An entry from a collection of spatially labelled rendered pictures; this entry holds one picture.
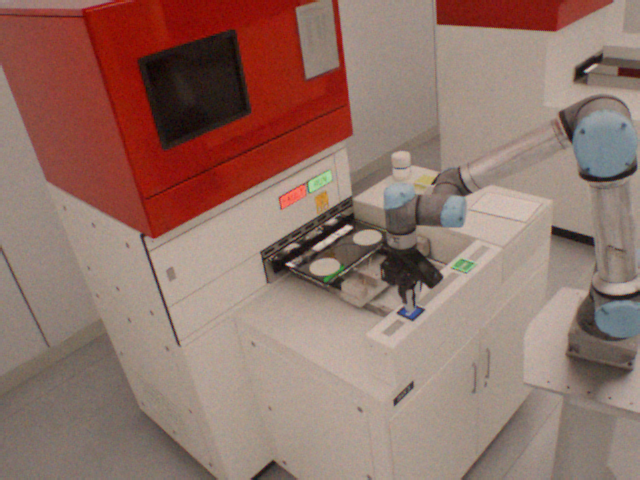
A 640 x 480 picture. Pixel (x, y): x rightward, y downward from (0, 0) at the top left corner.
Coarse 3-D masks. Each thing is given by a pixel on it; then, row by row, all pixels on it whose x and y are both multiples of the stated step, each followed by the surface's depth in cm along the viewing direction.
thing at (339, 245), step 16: (336, 224) 213; (352, 224) 212; (320, 240) 205; (336, 240) 203; (352, 240) 202; (288, 256) 198; (304, 256) 197; (320, 256) 196; (336, 256) 195; (352, 256) 193; (304, 272) 189; (336, 272) 186
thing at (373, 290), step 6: (426, 252) 196; (378, 264) 191; (378, 270) 188; (360, 282) 183; (366, 282) 183; (384, 282) 183; (372, 288) 180; (378, 288) 181; (384, 288) 183; (342, 294) 180; (348, 294) 179; (372, 294) 179; (348, 300) 179; (354, 300) 177; (360, 300) 176; (366, 300) 178; (360, 306) 176
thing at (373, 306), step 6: (312, 282) 196; (324, 288) 192; (330, 288) 190; (336, 288) 187; (336, 294) 189; (372, 300) 179; (366, 306) 180; (372, 306) 178; (378, 306) 177; (384, 306) 176; (378, 312) 177; (384, 312) 175
